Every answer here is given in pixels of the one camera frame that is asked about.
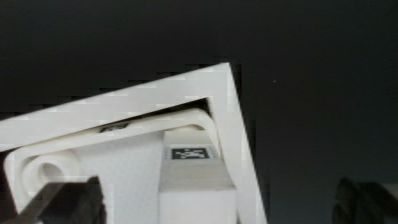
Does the white L-shaped guide fence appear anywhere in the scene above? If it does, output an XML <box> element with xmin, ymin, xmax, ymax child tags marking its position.
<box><xmin>0</xmin><ymin>63</ymin><xmax>266</xmax><ymax>224</ymax></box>

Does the white desk leg with tag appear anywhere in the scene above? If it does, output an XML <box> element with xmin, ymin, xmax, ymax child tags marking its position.
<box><xmin>158</xmin><ymin>128</ymin><xmax>238</xmax><ymax>224</ymax></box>

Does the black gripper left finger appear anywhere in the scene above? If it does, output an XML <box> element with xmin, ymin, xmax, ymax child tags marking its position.
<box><xmin>0</xmin><ymin>176</ymin><xmax>106</xmax><ymax>224</ymax></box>

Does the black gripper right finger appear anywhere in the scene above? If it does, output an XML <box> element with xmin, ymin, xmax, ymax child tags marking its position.
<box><xmin>332</xmin><ymin>178</ymin><xmax>398</xmax><ymax>224</ymax></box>

